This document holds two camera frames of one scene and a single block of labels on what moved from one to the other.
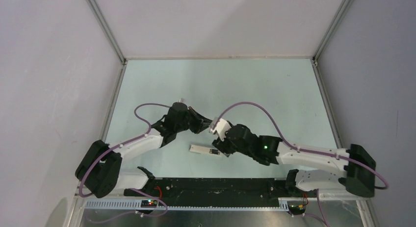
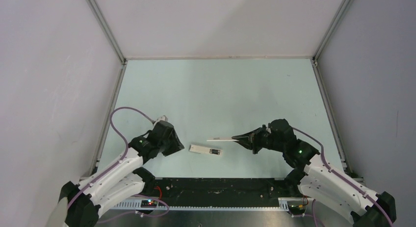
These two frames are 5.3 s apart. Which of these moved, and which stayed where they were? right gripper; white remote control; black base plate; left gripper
Moved: left gripper; right gripper
Stayed: black base plate; white remote control
